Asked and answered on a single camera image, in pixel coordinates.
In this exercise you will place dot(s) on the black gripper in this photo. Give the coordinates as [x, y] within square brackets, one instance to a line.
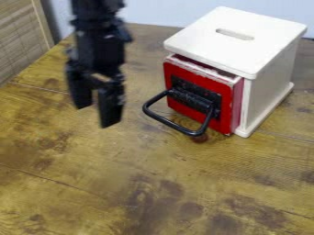
[93, 64]

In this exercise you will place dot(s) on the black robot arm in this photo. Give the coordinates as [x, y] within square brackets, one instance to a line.
[95, 10]

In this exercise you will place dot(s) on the red drawer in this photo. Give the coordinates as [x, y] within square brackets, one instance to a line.
[203, 83]

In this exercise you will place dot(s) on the white wooden box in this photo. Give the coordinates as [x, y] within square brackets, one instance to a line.
[252, 46]

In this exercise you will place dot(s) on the black metal drawer handle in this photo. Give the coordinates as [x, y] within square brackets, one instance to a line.
[197, 105]

